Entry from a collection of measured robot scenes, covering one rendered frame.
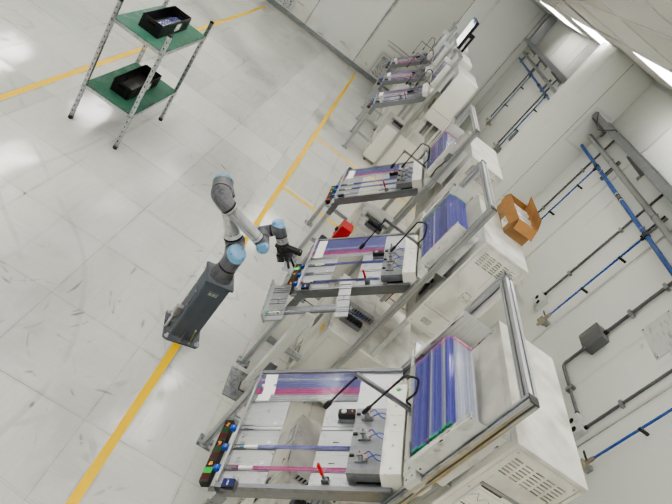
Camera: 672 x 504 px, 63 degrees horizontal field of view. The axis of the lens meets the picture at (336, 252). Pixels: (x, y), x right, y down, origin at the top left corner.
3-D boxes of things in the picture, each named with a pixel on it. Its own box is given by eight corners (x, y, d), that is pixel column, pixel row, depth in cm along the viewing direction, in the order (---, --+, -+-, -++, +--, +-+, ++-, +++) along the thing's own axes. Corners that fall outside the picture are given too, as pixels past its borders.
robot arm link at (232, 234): (225, 260, 340) (208, 184, 306) (227, 245, 352) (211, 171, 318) (245, 258, 341) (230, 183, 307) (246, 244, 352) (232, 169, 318)
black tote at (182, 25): (157, 39, 427) (163, 26, 422) (137, 24, 424) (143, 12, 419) (186, 29, 476) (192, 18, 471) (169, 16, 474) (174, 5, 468)
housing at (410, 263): (404, 292, 335) (401, 272, 329) (408, 253, 378) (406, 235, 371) (417, 292, 334) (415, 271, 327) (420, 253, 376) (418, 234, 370)
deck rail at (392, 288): (297, 298, 348) (295, 290, 345) (298, 297, 350) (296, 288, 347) (410, 292, 332) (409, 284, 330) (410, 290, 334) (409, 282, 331)
